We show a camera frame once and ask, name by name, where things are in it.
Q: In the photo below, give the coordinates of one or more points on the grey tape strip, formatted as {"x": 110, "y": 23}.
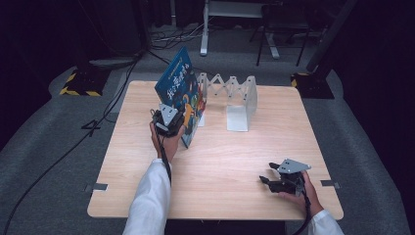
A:
{"x": 99, "y": 187}
{"x": 329, "y": 184}

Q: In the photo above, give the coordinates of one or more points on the person's left hand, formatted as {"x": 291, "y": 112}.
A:
{"x": 169, "y": 145}

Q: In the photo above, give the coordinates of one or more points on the black stand base striped tape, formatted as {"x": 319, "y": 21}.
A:
{"x": 84, "y": 81}

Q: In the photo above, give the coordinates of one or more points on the black chair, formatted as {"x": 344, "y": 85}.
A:
{"x": 284, "y": 26}

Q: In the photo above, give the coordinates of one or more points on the blue picture book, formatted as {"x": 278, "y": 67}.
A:
{"x": 179, "y": 88}

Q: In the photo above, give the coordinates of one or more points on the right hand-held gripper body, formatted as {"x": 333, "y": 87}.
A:
{"x": 290, "y": 178}

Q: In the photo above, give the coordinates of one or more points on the black stand with slanted pole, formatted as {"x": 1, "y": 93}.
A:
{"x": 318, "y": 75}

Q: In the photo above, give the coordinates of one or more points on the white expandable bookend rack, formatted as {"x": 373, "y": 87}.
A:
{"x": 239, "y": 107}

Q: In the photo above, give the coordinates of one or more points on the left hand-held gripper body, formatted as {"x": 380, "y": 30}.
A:
{"x": 168, "y": 119}

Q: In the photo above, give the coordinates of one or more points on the white desk frame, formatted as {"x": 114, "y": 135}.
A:
{"x": 228, "y": 13}

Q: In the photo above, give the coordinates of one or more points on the person's right hand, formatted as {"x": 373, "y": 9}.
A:
{"x": 308, "y": 199}

